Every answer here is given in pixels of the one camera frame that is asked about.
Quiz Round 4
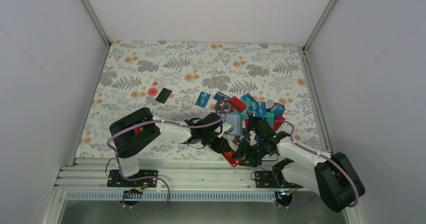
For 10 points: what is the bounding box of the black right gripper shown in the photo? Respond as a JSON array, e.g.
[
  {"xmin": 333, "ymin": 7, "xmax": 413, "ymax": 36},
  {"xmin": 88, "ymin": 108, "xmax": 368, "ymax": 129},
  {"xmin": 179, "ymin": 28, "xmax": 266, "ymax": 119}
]
[{"xmin": 232, "ymin": 139, "xmax": 269, "ymax": 167}]

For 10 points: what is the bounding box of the teal leather card holder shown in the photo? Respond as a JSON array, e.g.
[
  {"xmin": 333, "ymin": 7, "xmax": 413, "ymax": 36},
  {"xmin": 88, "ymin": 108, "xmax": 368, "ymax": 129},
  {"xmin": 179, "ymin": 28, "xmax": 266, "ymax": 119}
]
[{"xmin": 225, "ymin": 114, "xmax": 243, "ymax": 136}]

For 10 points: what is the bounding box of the red card with black stripe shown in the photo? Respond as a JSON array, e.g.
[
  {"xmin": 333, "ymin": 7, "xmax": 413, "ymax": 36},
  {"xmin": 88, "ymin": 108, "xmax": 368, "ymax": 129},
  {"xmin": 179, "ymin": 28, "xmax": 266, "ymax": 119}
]
[{"xmin": 229, "ymin": 96, "xmax": 247, "ymax": 114}]

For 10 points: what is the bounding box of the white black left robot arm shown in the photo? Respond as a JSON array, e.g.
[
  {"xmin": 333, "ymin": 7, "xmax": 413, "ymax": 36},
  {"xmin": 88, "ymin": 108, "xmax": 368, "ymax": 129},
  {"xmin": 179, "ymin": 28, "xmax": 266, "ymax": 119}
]
[{"xmin": 107, "ymin": 107, "xmax": 234, "ymax": 186}]

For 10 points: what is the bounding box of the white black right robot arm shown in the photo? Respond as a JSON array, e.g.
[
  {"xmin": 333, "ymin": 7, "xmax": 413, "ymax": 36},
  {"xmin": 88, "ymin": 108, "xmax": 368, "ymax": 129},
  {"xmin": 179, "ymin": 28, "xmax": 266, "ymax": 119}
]
[{"xmin": 233, "ymin": 120, "xmax": 366, "ymax": 212}]

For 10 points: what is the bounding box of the red yellow logo card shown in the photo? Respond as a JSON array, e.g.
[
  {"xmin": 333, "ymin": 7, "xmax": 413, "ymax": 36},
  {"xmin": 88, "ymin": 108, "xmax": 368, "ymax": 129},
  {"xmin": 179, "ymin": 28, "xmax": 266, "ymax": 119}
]
[{"xmin": 222, "ymin": 150, "xmax": 243, "ymax": 167}]

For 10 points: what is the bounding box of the black VIP card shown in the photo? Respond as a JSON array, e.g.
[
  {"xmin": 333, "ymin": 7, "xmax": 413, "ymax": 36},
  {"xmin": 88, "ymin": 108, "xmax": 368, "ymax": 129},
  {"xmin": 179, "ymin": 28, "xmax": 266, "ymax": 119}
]
[{"xmin": 214, "ymin": 98, "xmax": 229, "ymax": 114}]

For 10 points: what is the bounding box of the blue card front left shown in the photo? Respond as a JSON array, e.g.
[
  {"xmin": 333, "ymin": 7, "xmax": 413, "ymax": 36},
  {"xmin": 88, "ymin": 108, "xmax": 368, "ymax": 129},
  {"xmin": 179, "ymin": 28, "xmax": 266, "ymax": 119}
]
[{"xmin": 195, "ymin": 91, "xmax": 211, "ymax": 108}]

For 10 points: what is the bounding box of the black card near left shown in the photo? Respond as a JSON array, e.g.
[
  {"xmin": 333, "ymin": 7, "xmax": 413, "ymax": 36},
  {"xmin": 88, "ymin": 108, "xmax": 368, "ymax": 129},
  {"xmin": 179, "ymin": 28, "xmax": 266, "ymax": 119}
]
[{"xmin": 155, "ymin": 88, "xmax": 172, "ymax": 104}]

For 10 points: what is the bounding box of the white card with red circle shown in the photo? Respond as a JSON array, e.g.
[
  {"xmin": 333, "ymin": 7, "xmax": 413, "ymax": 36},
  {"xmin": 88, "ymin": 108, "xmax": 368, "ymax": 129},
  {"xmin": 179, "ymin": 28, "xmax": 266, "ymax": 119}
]
[{"xmin": 147, "ymin": 82, "xmax": 163, "ymax": 97}]

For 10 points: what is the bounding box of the floral patterned table mat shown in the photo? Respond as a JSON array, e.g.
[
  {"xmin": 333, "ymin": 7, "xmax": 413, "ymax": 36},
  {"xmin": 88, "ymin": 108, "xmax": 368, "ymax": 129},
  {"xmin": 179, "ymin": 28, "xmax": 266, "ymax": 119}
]
[{"xmin": 76, "ymin": 40, "xmax": 322, "ymax": 159}]

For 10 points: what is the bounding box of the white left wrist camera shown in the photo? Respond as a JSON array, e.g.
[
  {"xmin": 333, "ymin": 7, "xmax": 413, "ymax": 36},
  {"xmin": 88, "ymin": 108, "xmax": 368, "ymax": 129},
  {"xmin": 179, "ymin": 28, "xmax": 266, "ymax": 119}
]
[{"xmin": 218, "ymin": 123, "xmax": 234, "ymax": 138}]

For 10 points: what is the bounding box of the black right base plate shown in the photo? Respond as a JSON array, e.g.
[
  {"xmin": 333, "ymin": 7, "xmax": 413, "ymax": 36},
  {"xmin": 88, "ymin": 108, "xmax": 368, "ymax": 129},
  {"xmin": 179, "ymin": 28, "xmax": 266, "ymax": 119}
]
[{"xmin": 251, "ymin": 170, "xmax": 302, "ymax": 189}]

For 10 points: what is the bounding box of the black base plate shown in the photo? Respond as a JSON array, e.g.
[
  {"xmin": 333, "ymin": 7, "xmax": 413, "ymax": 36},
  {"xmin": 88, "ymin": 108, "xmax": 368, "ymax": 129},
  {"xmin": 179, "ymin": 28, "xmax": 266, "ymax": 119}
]
[
  {"xmin": 251, "ymin": 170, "xmax": 302, "ymax": 189},
  {"xmin": 106, "ymin": 169, "xmax": 158, "ymax": 188}
]

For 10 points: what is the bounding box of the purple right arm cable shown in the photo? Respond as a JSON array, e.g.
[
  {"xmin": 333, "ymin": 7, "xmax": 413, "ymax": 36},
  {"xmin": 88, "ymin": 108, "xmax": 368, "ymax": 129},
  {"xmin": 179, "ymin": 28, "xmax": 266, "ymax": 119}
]
[{"xmin": 273, "ymin": 120, "xmax": 360, "ymax": 210}]

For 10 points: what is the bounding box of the aluminium rail frame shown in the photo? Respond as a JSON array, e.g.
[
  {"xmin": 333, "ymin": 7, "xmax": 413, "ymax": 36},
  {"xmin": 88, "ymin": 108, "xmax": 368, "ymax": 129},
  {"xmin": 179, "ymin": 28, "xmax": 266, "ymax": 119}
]
[{"xmin": 54, "ymin": 158, "xmax": 354, "ymax": 191}]

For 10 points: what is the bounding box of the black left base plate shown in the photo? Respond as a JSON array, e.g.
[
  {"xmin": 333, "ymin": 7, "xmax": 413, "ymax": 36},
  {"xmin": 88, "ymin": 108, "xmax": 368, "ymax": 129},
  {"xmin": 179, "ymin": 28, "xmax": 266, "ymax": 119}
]
[{"xmin": 106, "ymin": 169, "xmax": 158, "ymax": 188}]

